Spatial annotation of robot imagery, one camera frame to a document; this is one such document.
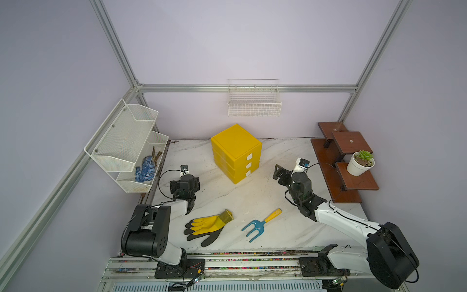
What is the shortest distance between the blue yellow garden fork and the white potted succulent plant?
1.31 feet

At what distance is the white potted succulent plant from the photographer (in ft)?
2.62

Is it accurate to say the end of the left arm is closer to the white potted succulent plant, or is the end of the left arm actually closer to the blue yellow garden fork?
the blue yellow garden fork

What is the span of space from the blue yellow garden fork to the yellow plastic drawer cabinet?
25 cm

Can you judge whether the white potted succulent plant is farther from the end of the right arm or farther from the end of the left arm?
the end of the left arm

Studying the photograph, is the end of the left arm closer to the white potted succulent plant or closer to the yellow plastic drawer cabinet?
the yellow plastic drawer cabinet

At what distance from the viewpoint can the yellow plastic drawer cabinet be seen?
875mm

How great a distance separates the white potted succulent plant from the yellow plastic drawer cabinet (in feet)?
1.44

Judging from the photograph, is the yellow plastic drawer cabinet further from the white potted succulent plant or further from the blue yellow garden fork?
the white potted succulent plant

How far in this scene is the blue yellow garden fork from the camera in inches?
32.9
